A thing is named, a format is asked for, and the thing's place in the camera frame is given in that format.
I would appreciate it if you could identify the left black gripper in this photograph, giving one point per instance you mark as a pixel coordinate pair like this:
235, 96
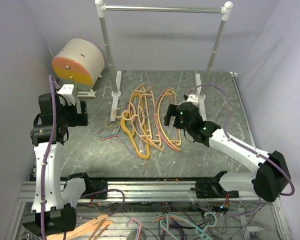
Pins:
80, 119

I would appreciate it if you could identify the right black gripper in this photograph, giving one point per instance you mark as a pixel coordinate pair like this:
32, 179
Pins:
173, 110

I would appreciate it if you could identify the pink plastic hanger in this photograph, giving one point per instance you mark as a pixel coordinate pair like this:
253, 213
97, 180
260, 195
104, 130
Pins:
173, 144

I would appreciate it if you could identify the yellow plastic hanger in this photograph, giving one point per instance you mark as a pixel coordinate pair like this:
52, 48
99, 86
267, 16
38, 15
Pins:
172, 98

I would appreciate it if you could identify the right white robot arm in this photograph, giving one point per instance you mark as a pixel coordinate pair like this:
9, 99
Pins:
269, 173

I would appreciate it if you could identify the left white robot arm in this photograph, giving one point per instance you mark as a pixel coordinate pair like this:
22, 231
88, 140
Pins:
53, 209

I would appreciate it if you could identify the beige drum with orange face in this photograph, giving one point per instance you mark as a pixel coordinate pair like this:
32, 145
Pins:
80, 63

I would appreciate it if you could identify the wooden hanger under table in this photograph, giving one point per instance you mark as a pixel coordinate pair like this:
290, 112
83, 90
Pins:
102, 222

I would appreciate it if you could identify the white clothes rack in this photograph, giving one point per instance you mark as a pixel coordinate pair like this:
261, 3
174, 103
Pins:
116, 76

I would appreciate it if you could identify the teal hanger under table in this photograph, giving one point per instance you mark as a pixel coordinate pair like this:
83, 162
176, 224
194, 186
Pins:
164, 223

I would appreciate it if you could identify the pink blue hanger under table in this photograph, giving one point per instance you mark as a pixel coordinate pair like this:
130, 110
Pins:
135, 220

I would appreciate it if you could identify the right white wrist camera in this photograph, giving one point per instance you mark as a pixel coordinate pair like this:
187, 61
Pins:
191, 98

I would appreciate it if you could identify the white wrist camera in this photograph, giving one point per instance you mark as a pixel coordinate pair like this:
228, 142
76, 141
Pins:
68, 95
191, 98

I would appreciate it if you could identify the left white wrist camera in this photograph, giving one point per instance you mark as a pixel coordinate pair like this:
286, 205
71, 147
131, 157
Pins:
68, 95

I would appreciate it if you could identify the blue wire hanger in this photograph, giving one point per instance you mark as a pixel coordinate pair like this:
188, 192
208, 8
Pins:
113, 130

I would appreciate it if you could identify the red wire hanger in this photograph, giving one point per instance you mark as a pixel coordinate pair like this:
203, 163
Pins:
114, 132

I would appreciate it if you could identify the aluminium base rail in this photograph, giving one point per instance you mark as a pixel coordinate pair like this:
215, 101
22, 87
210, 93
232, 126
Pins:
148, 191

